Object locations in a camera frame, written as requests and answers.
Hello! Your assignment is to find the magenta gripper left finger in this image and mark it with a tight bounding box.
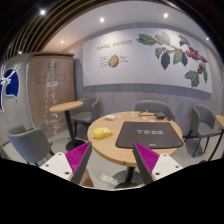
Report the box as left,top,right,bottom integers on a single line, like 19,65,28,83
39,141,93,185

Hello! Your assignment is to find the grey chair right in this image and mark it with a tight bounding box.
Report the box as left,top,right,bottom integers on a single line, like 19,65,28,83
185,104,219,149

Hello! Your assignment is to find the blue deer logo sign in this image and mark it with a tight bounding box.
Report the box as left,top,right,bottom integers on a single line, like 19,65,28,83
0,64,20,112

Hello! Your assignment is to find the black desk mat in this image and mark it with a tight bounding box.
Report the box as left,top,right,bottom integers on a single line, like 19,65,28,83
116,122,183,149

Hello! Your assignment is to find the yellow mouse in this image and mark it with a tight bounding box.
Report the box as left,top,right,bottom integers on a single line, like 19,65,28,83
92,127,112,139

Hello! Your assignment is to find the white small box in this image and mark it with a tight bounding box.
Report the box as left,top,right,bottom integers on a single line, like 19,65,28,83
105,115,116,121

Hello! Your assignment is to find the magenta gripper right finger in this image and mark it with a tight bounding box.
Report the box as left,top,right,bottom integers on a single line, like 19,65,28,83
132,142,184,185

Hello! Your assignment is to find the grey chair behind table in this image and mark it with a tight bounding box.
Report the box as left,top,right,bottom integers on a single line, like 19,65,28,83
132,100,175,120

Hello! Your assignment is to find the coffee cherries wall poster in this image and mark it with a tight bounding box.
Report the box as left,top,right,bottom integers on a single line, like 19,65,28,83
82,28,212,93

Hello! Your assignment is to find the grey chair back left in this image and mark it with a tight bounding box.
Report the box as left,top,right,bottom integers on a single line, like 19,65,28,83
70,97,100,134

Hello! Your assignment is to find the black device with cable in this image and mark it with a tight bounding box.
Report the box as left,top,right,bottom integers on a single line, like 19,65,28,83
138,110,170,120

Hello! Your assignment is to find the grey chair front left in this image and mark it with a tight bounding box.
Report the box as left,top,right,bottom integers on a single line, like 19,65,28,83
7,125,53,165

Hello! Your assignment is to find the small round wooden table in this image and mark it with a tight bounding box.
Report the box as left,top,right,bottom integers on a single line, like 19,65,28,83
49,101,84,151

